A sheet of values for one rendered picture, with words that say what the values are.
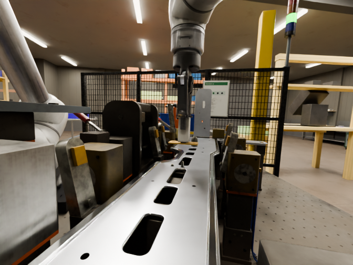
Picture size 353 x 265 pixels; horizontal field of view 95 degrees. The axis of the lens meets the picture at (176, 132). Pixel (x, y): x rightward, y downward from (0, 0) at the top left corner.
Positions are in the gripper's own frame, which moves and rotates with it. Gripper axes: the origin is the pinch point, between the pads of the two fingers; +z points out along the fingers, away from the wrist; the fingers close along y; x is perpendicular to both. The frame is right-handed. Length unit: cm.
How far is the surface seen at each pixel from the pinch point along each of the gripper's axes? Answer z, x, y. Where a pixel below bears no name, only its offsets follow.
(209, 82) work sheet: -32, 5, -101
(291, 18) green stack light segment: -78, 62, -99
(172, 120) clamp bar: -0.7, -14.5, -44.8
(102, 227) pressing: 11.1, -5.9, 28.3
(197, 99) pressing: -16, -3, -73
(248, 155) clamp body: 6.8, 18.5, -3.1
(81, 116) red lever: -2.6, -32.5, 1.9
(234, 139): 2.6, 14.3, -4.2
